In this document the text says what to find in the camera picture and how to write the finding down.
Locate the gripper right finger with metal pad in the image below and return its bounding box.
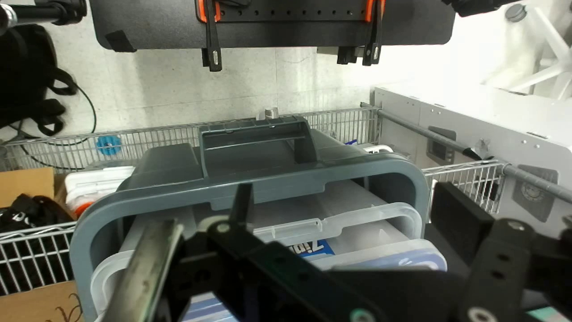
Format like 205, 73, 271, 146
430, 180, 572, 322

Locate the black stand piece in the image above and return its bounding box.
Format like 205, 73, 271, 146
0, 0, 87, 26

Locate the large clear plastic container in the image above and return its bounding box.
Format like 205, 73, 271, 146
87, 177, 427, 315

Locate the thin black cable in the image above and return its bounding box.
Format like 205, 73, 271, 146
23, 82, 100, 168

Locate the white office chair base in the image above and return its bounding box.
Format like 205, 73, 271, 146
480, 0, 572, 102

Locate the black bag white print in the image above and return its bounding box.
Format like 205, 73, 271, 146
0, 193, 76, 236

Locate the brown cardboard box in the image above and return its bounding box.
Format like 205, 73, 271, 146
0, 279, 85, 322
0, 166, 59, 209

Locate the white and orange plastic item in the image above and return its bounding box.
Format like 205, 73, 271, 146
60, 164, 137, 221

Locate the grey plastic storage bin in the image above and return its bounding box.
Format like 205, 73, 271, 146
69, 114, 434, 322

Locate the black rounded object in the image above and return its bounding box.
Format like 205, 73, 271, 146
443, 0, 520, 18

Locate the small blue round object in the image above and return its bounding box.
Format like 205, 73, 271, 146
94, 132, 125, 159

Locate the wire basket shelf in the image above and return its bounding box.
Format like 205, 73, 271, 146
0, 105, 507, 298

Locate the grey metal panel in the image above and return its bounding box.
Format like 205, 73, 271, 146
368, 87, 572, 239

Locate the black backpack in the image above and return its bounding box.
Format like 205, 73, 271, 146
0, 23, 78, 137

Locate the gripper left finger with metal pad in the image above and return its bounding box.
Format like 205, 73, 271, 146
107, 214, 382, 322

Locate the orange and black clamp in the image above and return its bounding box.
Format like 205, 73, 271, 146
194, 0, 225, 73
359, 0, 387, 68

